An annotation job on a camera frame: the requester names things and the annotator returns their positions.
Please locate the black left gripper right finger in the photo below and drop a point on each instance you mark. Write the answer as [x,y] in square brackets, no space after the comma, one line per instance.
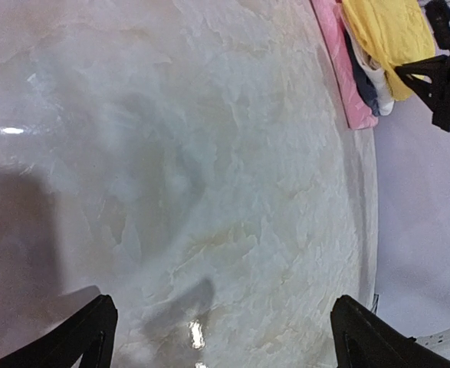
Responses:
[361,339]

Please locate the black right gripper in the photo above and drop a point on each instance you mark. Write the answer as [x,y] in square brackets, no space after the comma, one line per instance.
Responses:
[429,79]

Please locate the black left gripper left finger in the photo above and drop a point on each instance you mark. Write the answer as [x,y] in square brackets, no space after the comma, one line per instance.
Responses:
[86,337]

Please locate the white t-shirt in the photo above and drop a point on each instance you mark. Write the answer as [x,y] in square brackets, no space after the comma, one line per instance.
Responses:
[377,75]

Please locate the yellow garment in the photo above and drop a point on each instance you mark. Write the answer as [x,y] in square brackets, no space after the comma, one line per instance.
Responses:
[393,33]

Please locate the folded navy blue garment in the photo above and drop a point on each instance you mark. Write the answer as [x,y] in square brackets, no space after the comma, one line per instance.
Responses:
[364,85]

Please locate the folded pink garment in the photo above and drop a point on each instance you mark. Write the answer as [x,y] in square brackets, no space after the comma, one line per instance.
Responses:
[359,115]

